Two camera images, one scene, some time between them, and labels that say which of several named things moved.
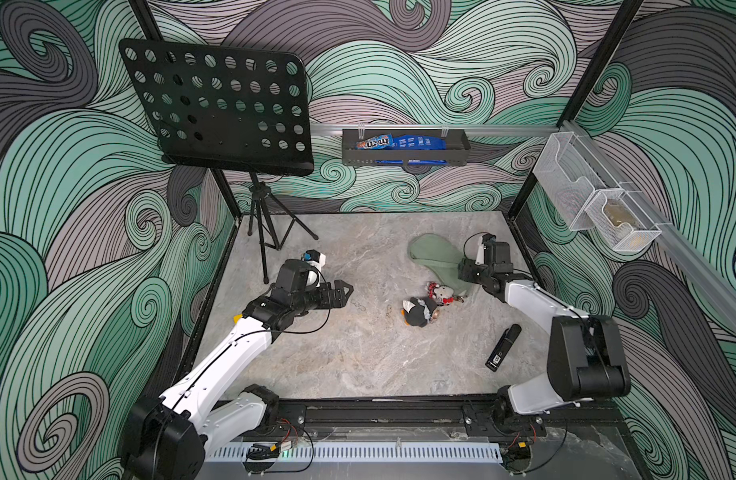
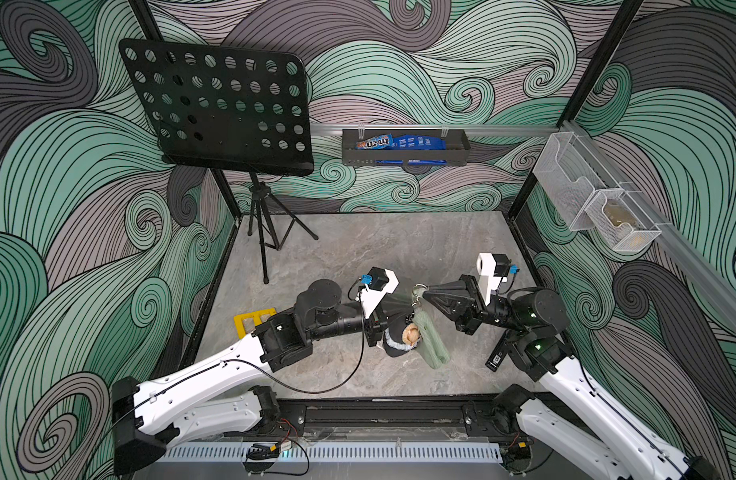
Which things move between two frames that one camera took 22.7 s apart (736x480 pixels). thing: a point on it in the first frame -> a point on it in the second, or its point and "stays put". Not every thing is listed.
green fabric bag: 440,255 -> 431,342
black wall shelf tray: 457,152 stays put
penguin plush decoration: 417,311 -> 400,338
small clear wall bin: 618,221 stays put
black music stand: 228,108 stays put
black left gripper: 337,300 -> 375,324
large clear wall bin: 569,172 stays put
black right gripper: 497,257 -> 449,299
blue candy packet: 403,142 stays put
